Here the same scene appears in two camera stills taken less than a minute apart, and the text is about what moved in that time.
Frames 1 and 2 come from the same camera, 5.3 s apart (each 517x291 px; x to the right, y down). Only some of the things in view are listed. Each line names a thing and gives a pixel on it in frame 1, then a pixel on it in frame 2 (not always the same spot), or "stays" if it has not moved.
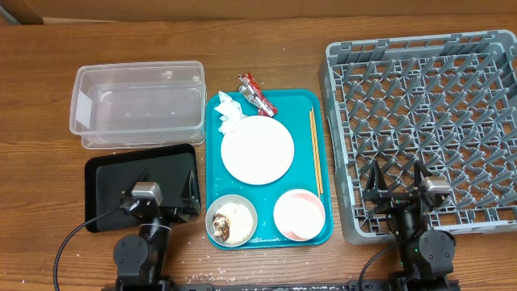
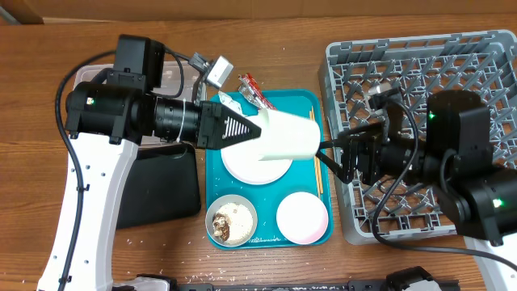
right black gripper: x=375 y=188 to x=364 y=138
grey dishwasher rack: x=447 y=102 stays
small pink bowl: x=299 y=215 stays
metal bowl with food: x=231 y=221 stays
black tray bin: x=107 y=177 stays
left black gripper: x=189 y=200 to x=211 y=122
